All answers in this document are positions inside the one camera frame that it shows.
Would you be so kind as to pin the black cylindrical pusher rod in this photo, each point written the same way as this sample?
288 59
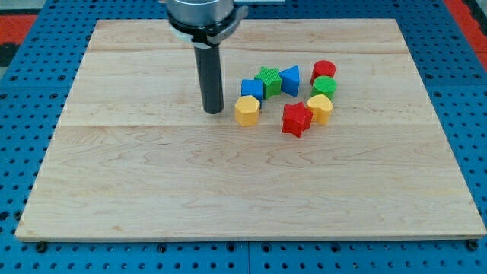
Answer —
210 81

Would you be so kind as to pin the blue cube block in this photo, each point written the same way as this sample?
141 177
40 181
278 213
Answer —
252 87

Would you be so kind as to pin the yellow hexagon block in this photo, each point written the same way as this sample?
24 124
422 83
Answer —
247 111

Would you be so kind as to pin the green star block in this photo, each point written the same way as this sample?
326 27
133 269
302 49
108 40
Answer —
272 82

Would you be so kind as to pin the blue triangle block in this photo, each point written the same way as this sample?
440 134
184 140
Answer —
290 80

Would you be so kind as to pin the red star block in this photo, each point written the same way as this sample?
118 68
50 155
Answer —
296 118

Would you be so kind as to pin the red cylinder block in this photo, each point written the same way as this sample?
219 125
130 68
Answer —
322 68

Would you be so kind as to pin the green cylinder block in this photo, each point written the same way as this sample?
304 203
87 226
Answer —
324 85

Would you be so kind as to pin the yellow heart block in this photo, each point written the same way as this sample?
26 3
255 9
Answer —
321 108

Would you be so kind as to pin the light wooden board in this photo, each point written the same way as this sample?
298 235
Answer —
135 158

